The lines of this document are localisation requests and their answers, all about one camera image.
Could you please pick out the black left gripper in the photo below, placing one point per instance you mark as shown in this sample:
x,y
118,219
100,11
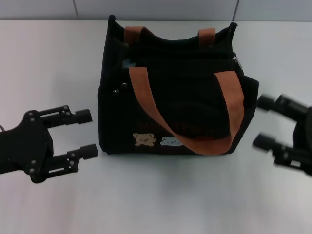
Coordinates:
x,y
24,146

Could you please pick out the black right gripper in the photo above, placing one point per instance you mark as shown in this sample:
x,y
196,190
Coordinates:
x,y
304,139

